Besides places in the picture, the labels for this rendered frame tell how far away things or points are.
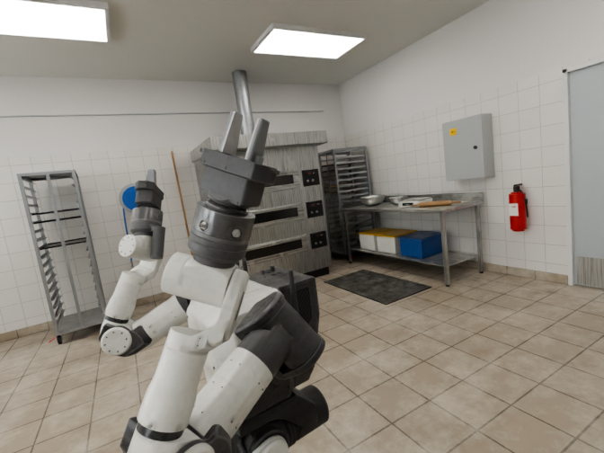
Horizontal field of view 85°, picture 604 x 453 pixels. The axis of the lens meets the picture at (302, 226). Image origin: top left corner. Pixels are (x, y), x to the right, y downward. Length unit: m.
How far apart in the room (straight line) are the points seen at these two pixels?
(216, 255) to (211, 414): 0.26
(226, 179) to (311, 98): 5.63
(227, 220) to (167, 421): 0.28
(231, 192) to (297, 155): 4.10
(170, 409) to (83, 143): 4.67
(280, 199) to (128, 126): 2.23
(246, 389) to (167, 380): 0.15
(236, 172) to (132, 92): 4.78
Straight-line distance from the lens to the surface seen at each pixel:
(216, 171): 0.50
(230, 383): 0.63
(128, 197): 4.85
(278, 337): 0.66
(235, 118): 0.51
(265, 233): 4.33
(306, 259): 4.64
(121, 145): 5.06
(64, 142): 5.09
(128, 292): 1.10
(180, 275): 0.52
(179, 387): 0.54
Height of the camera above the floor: 1.36
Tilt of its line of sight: 7 degrees down
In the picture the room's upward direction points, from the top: 8 degrees counter-clockwise
